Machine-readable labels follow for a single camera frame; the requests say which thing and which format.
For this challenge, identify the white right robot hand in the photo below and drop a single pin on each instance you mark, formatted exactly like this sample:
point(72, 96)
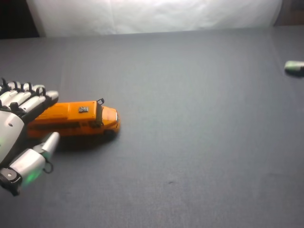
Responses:
point(295, 67)

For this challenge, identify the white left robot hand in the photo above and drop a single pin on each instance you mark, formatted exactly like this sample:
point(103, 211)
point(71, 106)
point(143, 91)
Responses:
point(12, 123)

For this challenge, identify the yellow toy school bus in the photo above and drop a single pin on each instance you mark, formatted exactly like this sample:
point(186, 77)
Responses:
point(78, 118)

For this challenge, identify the grey table cloth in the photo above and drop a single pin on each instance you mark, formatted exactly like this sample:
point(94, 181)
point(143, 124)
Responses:
point(166, 133)

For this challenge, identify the white backdrop sheet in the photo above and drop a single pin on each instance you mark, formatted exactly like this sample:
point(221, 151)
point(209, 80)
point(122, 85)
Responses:
point(152, 15)

